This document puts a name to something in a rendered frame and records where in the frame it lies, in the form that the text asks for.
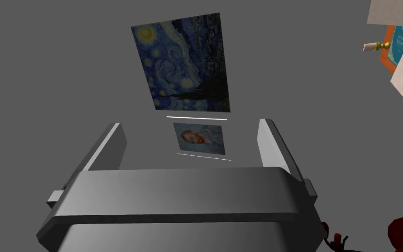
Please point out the small portrait painting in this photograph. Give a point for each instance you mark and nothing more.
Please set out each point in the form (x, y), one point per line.
(200, 139)

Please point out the blue starry night painting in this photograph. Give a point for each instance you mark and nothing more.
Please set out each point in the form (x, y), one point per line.
(184, 64)

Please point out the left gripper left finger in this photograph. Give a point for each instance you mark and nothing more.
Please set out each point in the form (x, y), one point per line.
(106, 149)

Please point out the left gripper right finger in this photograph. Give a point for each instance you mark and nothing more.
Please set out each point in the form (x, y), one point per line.
(273, 147)

